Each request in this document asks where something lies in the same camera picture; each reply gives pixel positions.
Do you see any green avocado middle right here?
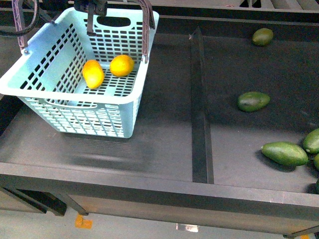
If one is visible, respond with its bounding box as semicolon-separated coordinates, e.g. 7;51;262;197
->
237;92;270;112

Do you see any green avocado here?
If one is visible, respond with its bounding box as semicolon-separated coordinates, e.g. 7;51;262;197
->
252;28;274;46
237;92;270;112
261;141;309;167

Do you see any brown basket handle front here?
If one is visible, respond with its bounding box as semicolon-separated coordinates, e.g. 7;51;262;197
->
128;0;155;64

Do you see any yellow mango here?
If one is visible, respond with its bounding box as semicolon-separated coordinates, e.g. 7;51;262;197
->
82;60;105;89

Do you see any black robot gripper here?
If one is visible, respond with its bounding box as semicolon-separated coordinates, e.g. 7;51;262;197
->
74;0;107;35

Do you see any green avocado top right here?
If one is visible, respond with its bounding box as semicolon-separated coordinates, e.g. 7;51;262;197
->
252;28;274;46

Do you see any green avocado lower right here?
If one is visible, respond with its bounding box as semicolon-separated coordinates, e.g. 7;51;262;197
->
261;141;309;167

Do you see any black display shelf unit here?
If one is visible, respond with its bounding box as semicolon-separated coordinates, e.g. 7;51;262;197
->
0;0;319;237

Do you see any black shelf divider bar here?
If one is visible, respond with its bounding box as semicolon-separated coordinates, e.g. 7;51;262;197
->
189;27;214;184

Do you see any yellow lemon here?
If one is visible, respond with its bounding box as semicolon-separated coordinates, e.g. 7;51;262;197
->
110;55;135;77

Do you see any orange floor tape marker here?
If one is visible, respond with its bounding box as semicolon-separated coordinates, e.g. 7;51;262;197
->
74;214;93;229

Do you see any brown basket handle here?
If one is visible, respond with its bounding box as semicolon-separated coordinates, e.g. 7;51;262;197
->
128;0;155;64
12;0;27;54

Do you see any light blue plastic basket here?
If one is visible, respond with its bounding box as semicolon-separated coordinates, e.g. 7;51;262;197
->
0;8;149;138

